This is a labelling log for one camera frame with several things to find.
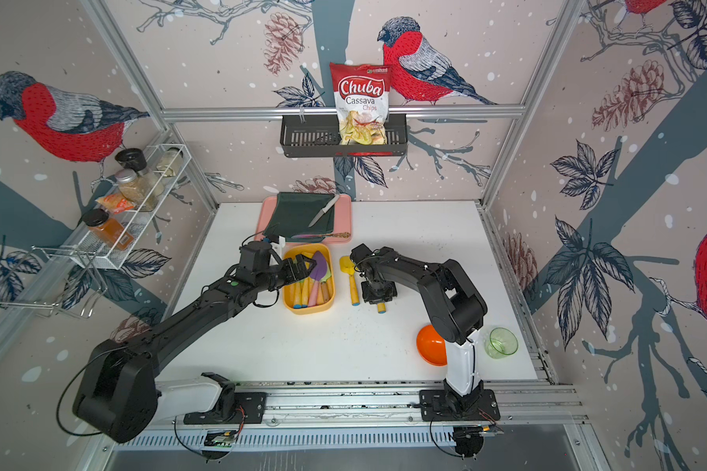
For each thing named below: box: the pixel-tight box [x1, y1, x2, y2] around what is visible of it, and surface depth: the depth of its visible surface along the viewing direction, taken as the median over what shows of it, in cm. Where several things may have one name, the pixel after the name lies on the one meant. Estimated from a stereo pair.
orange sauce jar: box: [82, 209, 135, 251], surface depth 66 cm
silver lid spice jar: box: [114, 168, 164, 212], surface depth 74 cm
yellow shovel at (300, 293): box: [292, 276, 311, 310], surface depth 92 cm
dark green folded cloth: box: [263, 192, 335, 243], surface depth 121 cm
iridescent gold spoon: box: [290, 231, 352, 240], surface depth 113 cm
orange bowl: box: [416, 324, 448, 367], surface depth 83 cm
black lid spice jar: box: [113, 148, 148, 172], surface depth 76 cm
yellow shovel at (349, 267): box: [339, 255, 361, 307], surface depth 97 cm
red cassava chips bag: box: [329, 62, 392, 147], surface depth 85 cm
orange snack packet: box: [95, 193, 137, 214], surface depth 72 cm
